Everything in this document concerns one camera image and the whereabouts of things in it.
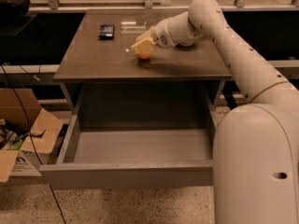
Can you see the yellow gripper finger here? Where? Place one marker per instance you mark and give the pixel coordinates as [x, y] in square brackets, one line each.
[143, 46]

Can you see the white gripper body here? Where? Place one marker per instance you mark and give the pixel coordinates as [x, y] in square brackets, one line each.
[161, 36]

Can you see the orange fruit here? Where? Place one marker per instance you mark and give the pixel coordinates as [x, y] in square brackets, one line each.
[144, 55]

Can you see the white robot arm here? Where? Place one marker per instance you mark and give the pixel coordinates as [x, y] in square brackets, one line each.
[256, 145]

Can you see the grey cabinet counter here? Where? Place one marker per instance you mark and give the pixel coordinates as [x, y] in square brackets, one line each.
[90, 59]

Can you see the open grey top drawer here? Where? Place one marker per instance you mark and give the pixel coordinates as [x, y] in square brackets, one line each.
[137, 136]

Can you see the dark blue snack packet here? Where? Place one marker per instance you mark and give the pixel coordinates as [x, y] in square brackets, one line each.
[106, 31]

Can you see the black object on ledge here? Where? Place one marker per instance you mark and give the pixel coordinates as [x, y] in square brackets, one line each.
[13, 15]

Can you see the brown cardboard box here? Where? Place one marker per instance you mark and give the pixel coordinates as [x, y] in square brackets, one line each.
[28, 134]

